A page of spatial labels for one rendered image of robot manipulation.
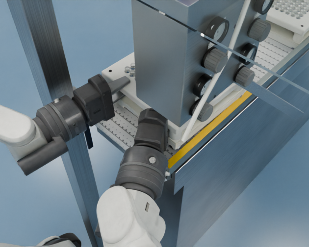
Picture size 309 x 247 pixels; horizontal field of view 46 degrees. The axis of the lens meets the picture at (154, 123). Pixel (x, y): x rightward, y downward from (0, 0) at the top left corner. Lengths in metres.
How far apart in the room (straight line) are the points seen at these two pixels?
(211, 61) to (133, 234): 0.28
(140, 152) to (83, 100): 0.18
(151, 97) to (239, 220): 1.29
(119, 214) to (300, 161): 1.61
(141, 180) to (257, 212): 1.28
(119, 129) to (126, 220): 0.36
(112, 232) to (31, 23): 0.40
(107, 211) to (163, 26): 0.30
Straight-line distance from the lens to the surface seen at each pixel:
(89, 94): 0.76
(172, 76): 0.54
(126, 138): 0.86
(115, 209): 0.59
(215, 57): 0.53
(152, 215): 0.64
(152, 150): 0.66
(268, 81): 0.99
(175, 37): 0.49
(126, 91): 0.81
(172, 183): 0.86
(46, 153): 0.74
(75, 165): 1.05
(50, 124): 0.74
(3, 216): 1.93
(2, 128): 0.74
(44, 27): 0.74
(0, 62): 2.69
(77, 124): 0.75
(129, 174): 0.64
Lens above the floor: 1.62
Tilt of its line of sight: 50 degrees down
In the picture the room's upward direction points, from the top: straight up
